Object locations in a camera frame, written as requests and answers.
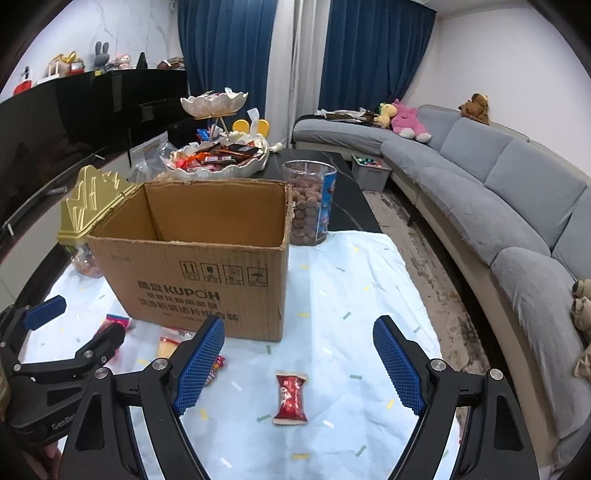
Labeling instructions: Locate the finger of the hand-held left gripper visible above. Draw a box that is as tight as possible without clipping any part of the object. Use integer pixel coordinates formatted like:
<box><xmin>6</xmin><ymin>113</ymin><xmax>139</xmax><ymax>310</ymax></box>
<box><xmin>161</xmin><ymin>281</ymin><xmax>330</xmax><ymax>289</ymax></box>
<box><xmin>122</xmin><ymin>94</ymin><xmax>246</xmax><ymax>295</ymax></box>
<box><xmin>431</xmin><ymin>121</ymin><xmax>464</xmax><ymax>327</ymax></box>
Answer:
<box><xmin>14</xmin><ymin>325</ymin><xmax>126</xmax><ymax>376</ymax></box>
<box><xmin>0</xmin><ymin>295</ymin><xmax>66</xmax><ymax>367</ymax></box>

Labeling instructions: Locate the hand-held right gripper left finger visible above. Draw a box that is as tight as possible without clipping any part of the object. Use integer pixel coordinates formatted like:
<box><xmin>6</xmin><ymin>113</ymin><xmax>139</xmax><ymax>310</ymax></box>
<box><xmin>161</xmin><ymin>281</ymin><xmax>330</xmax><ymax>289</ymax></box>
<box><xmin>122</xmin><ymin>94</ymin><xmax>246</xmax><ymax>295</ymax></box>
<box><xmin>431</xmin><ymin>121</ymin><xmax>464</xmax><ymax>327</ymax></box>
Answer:
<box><xmin>62</xmin><ymin>316</ymin><xmax>227</xmax><ymax>480</ymax></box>

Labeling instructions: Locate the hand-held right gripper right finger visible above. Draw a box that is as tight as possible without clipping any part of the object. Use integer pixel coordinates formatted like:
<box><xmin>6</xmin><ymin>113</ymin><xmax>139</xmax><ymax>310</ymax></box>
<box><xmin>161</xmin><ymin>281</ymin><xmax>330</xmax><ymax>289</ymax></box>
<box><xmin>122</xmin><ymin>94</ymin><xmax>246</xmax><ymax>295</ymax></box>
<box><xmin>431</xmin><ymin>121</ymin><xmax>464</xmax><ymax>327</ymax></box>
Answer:
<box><xmin>372</xmin><ymin>315</ymin><xmax>539</xmax><ymax>480</ymax></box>

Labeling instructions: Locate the pink snack packet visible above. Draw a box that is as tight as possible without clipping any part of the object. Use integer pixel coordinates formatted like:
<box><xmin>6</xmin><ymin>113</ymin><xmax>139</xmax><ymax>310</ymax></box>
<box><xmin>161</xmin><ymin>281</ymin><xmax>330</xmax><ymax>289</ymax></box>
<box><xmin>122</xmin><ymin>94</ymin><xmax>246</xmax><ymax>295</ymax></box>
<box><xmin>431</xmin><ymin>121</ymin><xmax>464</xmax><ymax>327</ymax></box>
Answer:
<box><xmin>95</xmin><ymin>314</ymin><xmax>136</xmax><ymax>363</ymax></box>

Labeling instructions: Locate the clear packet with yellow pastry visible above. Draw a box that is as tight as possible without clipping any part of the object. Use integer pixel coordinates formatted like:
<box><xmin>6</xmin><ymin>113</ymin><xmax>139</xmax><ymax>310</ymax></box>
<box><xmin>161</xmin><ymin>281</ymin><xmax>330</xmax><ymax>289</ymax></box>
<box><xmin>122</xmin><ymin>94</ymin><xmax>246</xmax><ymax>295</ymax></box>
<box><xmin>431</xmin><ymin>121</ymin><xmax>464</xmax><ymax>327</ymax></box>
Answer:
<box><xmin>157</xmin><ymin>327</ymin><xmax>197</xmax><ymax>360</ymax></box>

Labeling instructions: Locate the brown cardboard box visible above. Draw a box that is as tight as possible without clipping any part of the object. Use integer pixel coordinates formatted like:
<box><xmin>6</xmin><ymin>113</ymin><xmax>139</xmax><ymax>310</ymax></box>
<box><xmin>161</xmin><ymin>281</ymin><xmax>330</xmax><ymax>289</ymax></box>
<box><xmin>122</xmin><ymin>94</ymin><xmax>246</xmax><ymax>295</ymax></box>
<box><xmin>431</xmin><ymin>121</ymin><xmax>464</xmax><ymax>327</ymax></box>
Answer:
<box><xmin>87</xmin><ymin>179</ymin><xmax>294</xmax><ymax>343</ymax></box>

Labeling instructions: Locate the red snack packet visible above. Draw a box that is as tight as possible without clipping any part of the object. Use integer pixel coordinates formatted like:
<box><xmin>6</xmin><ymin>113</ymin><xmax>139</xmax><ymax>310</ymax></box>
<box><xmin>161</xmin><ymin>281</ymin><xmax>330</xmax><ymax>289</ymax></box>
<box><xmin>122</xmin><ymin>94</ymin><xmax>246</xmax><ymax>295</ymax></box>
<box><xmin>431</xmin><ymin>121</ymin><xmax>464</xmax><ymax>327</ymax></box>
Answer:
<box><xmin>272</xmin><ymin>369</ymin><xmax>309</xmax><ymax>426</ymax></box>

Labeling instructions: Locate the pile of assorted snacks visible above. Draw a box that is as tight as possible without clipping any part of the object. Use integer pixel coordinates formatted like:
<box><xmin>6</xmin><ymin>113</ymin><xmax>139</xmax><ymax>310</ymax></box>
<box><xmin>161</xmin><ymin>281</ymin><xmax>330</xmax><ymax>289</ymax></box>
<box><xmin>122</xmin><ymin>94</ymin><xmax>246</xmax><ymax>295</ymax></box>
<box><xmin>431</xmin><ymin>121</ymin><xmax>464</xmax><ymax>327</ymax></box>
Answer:
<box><xmin>171</xmin><ymin>141</ymin><xmax>264</xmax><ymax>171</ymax></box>

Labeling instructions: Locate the dark red twisted candy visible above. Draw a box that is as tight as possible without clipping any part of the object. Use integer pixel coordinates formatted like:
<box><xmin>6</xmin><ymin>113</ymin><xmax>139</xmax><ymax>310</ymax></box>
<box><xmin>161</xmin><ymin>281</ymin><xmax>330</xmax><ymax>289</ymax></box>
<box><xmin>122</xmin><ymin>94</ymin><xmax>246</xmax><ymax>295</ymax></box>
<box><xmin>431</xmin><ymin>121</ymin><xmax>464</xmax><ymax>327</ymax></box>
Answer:
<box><xmin>205</xmin><ymin>355</ymin><xmax>227</xmax><ymax>386</ymax></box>

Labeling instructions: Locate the light blue tablecloth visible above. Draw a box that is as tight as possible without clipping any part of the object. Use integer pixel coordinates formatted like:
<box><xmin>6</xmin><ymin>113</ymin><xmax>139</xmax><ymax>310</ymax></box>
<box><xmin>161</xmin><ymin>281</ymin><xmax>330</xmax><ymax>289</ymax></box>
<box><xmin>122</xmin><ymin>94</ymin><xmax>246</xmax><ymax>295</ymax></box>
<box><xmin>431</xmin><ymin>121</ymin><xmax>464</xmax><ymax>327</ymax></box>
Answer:
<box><xmin>18</xmin><ymin>228</ymin><xmax>462</xmax><ymax>480</ymax></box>

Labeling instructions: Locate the grey television cabinet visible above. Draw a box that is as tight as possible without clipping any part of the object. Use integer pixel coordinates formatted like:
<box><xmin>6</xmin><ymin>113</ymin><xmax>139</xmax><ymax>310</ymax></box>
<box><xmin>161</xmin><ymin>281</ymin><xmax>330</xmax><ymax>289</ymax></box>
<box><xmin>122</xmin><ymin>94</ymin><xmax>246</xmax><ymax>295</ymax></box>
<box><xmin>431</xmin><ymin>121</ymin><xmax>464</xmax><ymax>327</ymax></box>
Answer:
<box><xmin>0</xmin><ymin>131</ymin><xmax>169</xmax><ymax>296</ymax></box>

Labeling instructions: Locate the clear candy jar gold lid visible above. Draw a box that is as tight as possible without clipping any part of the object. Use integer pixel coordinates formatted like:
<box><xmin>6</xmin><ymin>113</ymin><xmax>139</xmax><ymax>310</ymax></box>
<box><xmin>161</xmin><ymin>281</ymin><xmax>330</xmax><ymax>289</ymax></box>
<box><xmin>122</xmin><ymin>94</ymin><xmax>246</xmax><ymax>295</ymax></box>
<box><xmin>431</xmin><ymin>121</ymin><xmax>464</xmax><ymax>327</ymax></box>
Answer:
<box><xmin>58</xmin><ymin>165</ymin><xmax>141</xmax><ymax>278</ymax></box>

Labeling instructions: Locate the black coffee table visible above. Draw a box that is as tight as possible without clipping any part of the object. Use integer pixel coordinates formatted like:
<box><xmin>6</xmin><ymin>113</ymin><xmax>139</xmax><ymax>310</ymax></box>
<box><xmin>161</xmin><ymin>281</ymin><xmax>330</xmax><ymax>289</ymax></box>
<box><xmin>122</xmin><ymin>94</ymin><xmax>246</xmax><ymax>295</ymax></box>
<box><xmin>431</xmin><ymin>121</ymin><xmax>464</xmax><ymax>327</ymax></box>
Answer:
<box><xmin>249</xmin><ymin>148</ymin><xmax>384</xmax><ymax>234</ymax></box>

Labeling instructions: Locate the black television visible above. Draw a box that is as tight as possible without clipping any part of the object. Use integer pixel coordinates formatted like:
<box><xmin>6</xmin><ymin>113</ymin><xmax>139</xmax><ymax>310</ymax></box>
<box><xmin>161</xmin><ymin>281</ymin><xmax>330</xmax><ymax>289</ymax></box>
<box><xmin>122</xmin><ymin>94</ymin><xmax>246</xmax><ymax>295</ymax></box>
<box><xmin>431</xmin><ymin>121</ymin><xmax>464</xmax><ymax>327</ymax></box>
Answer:
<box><xmin>0</xmin><ymin>99</ymin><xmax>134</xmax><ymax>232</ymax></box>

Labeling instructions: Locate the grey sectional sofa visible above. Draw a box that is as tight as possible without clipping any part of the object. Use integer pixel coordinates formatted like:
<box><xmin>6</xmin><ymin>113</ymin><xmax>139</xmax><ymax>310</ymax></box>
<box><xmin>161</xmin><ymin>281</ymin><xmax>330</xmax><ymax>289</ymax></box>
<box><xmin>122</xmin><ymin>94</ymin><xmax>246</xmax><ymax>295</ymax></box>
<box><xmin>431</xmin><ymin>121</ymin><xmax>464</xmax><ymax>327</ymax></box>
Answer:
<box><xmin>292</xmin><ymin>104</ymin><xmax>591</xmax><ymax>472</ymax></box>

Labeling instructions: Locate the clear jar of chocolate balls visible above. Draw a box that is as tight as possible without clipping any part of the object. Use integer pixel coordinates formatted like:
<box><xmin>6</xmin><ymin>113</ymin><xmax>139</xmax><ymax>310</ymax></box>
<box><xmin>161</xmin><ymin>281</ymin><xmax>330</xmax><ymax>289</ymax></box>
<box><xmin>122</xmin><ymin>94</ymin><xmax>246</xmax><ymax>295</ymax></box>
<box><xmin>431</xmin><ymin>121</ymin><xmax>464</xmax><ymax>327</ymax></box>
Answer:
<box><xmin>281</xmin><ymin>160</ymin><xmax>338</xmax><ymax>245</ymax></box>

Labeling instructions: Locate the clear plastic bag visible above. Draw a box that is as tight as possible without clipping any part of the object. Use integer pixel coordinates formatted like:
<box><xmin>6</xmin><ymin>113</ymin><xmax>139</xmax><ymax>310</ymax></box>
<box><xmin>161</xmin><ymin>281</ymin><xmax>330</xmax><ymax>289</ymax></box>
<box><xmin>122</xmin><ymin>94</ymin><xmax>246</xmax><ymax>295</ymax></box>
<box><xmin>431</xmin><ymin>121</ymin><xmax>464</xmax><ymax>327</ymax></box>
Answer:
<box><xmin>127</xmin><ymin>131</ymin><xmax>169</xmax><ymax>183</ymax></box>

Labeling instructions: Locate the grey storage box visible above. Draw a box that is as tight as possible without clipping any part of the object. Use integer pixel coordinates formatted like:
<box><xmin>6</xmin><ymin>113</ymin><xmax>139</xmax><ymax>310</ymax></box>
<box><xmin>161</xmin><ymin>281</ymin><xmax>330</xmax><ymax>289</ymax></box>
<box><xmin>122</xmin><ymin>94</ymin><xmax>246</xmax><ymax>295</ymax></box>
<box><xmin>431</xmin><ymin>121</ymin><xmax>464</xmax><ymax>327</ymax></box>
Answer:
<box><xmin>351</xmin><ymin>154</ymin><xmax>393</xmax><ymax>193</ymax></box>

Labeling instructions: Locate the beige puffer jacket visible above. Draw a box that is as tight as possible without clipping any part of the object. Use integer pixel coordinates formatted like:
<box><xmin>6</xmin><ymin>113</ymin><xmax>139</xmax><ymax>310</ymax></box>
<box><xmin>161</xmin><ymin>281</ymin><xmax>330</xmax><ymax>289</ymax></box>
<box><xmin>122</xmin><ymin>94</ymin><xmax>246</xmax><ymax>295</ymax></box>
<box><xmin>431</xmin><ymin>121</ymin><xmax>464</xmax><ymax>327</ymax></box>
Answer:
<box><xmin>570</xmin><ymin>277</ymin><xmax>591</xmax><ymax>384</ymax></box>

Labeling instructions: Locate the black upright piano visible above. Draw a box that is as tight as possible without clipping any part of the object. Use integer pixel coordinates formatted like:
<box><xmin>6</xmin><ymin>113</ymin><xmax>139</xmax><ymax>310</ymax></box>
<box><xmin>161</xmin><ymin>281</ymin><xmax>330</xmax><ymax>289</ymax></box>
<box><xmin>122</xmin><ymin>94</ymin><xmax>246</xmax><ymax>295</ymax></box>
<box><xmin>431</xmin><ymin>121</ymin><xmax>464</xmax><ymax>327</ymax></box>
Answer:
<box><xmin>92</xmin><ymin>68</ymin><xmax>190</xmax><ymax>153</ymax></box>

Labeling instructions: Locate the yellow eared container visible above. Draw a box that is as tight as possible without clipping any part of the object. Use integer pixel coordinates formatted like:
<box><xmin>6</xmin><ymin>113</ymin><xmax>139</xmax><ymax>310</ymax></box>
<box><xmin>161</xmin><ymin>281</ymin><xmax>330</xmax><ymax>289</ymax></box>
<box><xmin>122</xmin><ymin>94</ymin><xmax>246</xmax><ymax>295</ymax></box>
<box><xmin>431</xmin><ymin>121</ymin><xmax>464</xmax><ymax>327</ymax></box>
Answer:
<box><xmin>232</xmin><ymin>119</ymin><xmax>271</xmax><ymax>138</ymax></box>

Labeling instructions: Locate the pink plush toy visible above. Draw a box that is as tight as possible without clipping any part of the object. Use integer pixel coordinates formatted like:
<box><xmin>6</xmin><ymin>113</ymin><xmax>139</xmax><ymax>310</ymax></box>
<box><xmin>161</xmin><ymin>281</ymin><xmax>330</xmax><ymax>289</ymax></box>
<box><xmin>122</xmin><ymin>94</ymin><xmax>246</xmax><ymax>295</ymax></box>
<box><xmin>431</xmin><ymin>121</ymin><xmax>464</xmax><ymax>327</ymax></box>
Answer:
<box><xmin>392</xmin><ymin>98</ymin><xmax>432</xmax><ymax>142</ymax></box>

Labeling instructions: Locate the white rack with gold ornament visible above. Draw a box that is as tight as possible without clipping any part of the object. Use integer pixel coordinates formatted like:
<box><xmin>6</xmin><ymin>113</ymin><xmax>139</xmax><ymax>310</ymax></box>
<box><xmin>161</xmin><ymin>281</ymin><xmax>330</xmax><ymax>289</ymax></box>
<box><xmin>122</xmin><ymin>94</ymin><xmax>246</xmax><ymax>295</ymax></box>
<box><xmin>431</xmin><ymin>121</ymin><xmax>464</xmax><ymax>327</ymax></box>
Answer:
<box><xmin>46</xmin><ymin>53</ymin><xmax>77</xmax><ymax>78</ymax></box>

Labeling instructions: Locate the yellow plush toy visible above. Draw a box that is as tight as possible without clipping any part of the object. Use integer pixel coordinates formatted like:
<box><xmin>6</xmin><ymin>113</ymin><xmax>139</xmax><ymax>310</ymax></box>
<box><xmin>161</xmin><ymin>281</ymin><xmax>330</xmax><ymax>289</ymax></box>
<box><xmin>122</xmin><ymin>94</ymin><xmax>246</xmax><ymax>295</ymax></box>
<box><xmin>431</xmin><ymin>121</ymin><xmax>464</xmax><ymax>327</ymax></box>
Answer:
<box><xmin>373</xmin><ymin>102</ymin><xmax>399</xmax><ymax>129</ymax></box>

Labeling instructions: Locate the clutter of papers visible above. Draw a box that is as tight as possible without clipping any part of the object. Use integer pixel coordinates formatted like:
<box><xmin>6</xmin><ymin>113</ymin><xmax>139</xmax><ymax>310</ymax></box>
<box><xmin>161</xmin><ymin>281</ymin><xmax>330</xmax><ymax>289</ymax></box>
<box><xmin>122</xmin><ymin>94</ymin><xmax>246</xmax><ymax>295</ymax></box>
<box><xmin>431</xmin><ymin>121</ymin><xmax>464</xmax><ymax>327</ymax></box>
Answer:
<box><xmin>316</xmin><ymin>108</ymin><xmax>379</xmax><ymax>123</ymax></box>

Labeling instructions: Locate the white two-tier snack dish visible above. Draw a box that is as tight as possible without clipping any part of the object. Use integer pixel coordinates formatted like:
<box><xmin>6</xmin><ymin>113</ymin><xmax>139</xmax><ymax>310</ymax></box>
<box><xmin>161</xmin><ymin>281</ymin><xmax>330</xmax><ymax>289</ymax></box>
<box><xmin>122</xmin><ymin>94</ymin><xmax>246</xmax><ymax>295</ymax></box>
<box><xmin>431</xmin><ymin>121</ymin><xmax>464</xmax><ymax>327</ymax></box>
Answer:
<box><xmin>161</xmin><ymin>90</ymin><xmax>271</xmax><ymax>178</ymax></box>

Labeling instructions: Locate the grey bunny plush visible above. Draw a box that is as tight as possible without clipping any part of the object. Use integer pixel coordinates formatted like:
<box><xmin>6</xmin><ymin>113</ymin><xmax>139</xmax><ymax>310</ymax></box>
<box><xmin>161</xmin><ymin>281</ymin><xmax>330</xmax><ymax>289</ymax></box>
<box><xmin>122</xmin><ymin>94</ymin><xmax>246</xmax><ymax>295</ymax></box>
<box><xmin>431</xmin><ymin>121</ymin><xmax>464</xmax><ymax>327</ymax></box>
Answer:
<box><xmin>93</xmin><ymin>41</ymin><xmax>112</xmax><ymax>71</ymax></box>

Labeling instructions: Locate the brown teddy bear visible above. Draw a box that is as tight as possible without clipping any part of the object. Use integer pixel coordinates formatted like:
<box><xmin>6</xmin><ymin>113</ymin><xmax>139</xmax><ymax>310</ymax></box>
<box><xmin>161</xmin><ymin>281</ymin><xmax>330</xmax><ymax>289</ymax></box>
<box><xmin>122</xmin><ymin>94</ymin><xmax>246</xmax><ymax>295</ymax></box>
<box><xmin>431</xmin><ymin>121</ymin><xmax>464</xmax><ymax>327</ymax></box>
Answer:
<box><xmin>458</xmin><ymin>93</ymin><xmax>490</xmax><ymax>126</ymax></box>

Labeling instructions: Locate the blue curtain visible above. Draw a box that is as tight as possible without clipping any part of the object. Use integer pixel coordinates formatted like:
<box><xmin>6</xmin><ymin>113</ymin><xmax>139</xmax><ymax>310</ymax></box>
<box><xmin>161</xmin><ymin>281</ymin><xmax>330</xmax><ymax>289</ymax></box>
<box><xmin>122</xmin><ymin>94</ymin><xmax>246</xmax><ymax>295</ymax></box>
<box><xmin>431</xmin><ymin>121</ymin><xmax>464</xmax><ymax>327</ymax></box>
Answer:
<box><xmin>318</xmin><ymin>0</ymin><xmax>437</xmax><ymax>123</ymax></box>
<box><xmin>178</xmin><ymin>0</ymin><xmax>278</xmax><ymax>139</ymax></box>

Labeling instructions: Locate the white sheer curtain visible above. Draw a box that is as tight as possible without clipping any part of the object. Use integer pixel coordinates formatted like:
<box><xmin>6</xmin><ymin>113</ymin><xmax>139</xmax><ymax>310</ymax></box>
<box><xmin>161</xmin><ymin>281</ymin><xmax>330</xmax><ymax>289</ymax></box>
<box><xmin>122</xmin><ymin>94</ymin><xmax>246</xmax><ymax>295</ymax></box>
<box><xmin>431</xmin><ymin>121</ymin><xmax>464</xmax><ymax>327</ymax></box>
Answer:
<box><xmin>272</xmin><ymin>0</ymin><xmax>331</xmax><ymax>148</ymax></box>

